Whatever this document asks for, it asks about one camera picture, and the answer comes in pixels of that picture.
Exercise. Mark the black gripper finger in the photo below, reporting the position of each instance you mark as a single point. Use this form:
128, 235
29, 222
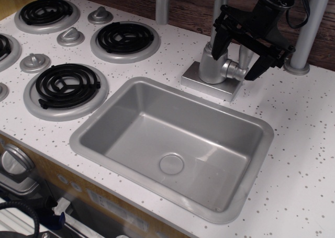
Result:
221, 41
262, 64

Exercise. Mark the left edge stove burner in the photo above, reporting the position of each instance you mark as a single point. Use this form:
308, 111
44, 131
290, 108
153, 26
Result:
10, 51

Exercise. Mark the grey support pole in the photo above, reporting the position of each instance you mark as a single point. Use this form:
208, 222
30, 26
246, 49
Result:
297, 64

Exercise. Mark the silver toy faucet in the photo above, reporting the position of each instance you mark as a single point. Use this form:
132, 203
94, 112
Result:
208, 76

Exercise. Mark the silver faucet lever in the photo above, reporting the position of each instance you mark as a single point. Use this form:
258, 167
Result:
238, 70

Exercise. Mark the silver knob left edge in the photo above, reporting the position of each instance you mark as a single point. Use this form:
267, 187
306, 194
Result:
4, 91

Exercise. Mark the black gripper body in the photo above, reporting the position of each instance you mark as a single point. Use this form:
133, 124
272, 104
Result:
257, 30

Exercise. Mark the silver oven handle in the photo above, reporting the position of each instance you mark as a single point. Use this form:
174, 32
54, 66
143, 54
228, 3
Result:
16, 171

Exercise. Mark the back left stove burner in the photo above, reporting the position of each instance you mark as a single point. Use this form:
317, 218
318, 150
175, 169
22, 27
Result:
46, 16

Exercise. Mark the grey toy sink basin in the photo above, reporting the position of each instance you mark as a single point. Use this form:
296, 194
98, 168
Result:
199, 155

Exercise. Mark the silver knob middle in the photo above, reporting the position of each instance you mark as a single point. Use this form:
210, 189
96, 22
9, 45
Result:
70, 38

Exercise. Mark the silver knob lower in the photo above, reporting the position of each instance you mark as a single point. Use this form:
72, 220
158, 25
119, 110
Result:
35, 63

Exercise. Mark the back right stove burner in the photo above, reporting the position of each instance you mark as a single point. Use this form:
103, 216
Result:
125, 42

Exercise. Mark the silver knob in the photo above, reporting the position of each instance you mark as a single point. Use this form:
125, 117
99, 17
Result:
100, 16
70, 38
35, 63

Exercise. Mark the silver knob top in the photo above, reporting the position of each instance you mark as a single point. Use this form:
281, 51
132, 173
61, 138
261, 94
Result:
100, 16

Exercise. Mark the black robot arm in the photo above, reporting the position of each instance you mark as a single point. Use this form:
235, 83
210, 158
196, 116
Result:
256, 30

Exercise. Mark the front right stove burner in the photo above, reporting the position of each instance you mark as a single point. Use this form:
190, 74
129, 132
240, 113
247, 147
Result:
66, 92

